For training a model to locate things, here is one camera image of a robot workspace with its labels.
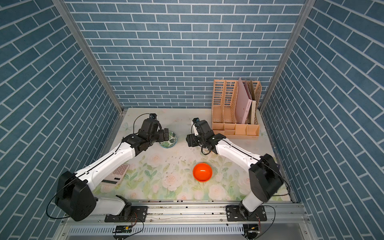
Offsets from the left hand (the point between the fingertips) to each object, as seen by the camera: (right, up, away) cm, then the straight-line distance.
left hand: (165, 131), depth 84 cm
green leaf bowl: (+1, -8, +15) cm, 17 cm away
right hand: (+15, -4, +2) cm, 16 cm away
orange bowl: (+21, -24, +1) cm, 32 cm away
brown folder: (+54, +8, +12) cm, 56 cm away
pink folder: (+46, +17, +5) cm, 50 cm away
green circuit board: (-18, -47, -12) cm, 51 cm away
